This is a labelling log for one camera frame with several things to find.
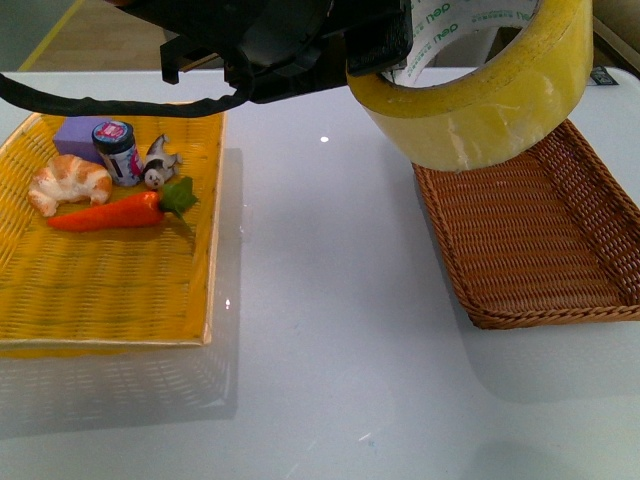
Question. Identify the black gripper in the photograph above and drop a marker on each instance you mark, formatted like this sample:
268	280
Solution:
279	48

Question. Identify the clear yellowish tape roll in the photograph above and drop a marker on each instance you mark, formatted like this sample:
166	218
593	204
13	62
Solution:
500	109

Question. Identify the yellow woven basket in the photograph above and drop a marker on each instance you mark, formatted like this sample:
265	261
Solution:
119	290

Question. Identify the brown wicker basket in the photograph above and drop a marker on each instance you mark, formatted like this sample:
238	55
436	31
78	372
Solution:
546	238

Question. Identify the panda figurine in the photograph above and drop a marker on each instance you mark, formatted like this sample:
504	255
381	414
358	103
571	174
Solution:
160	166

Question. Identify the orange toy carrot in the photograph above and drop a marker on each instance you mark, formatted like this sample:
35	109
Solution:
143	209

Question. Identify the small dark jar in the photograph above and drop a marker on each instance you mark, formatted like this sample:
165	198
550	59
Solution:
116	144

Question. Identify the purple foam cube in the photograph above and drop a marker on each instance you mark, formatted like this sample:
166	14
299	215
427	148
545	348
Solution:
74	137

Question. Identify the toy croissant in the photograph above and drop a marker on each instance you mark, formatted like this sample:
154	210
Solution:
68	179

